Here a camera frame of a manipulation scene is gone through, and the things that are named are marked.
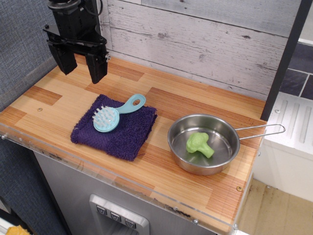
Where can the purple terry rag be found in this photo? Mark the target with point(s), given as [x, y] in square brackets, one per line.
[125, 140]

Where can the green toy broccoli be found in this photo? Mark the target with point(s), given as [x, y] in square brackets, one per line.
[198, 142]

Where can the grey dispenser button panel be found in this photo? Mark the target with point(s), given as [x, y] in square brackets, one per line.
[112, 219]

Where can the light blue toy brush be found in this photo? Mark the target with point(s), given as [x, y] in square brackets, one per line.
[106, 119]

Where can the small steel pan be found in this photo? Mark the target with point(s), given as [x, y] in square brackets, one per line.
[223, 139]

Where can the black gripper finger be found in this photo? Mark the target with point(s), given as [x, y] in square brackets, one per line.
[98, 67]
[64, 58]

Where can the yellow object at corner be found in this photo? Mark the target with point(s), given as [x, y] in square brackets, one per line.
[17, 230]

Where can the dark right upright post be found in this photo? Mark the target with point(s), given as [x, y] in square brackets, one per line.
[295, 33]

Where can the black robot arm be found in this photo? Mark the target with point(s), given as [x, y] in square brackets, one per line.
[64, 3]

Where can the white toy sink drainboard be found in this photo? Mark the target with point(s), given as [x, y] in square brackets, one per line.
[292, 119]

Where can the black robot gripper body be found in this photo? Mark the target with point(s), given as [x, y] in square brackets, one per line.
[75, 28]

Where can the clear acrylic edge guard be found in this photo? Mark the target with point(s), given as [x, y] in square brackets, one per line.
[72, 179]

